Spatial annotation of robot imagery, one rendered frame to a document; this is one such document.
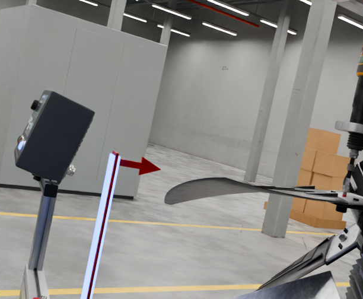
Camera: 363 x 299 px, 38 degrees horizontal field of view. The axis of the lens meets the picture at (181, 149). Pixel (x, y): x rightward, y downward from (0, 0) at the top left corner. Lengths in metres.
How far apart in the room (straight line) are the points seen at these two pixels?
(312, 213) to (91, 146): 3.97
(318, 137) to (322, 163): 0.45
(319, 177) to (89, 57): 4.35
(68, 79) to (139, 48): 1.11
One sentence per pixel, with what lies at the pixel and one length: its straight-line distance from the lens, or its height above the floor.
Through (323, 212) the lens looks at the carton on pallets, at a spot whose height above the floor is 0.27.
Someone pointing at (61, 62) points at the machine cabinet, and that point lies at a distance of 6.88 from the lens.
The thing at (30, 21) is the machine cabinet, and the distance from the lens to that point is 6.75.
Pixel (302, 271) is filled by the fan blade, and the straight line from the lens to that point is 0.90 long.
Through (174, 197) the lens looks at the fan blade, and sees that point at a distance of 0.78.
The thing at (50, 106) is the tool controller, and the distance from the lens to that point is 1.23.
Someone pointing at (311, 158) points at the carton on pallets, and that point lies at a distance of 9.24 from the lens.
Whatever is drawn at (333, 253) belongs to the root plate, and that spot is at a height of 1.09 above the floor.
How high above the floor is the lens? 1.25
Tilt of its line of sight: 3 degrees down
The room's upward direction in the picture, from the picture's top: 12 degrees clockwise
